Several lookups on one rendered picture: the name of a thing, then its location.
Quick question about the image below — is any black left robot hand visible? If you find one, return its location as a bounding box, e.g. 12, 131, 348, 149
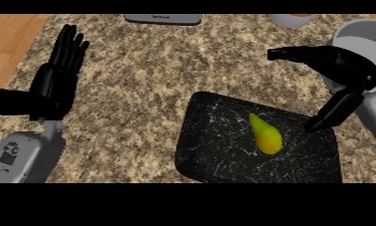
0, 24, 92, 121

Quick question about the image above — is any grey flat appliance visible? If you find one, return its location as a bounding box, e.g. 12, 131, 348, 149
124, 14, 204, 27

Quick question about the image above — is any grey round container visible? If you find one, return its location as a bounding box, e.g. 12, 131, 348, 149
266, 14, 315, 29

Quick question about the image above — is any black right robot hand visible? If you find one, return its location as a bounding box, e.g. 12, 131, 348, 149
266, 45, 376, 134

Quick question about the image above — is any yellow-green pear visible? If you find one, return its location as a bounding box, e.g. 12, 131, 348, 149
248, 113, 285, 155

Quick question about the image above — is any black marble tray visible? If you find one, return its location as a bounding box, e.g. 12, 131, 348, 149
176, 91, 344, 184

